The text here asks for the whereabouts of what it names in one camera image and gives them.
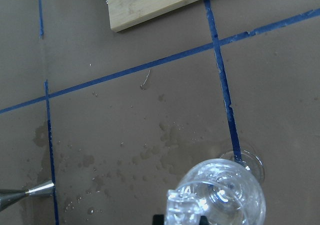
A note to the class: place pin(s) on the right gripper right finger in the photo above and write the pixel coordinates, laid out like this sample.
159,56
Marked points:
203,220

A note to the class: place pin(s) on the clear wine glass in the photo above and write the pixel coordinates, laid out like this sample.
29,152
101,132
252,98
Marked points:
226,191

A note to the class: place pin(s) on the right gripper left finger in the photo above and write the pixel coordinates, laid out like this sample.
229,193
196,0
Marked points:
158,219

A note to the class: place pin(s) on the steel cone jigger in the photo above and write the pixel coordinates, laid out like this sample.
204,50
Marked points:
9,197

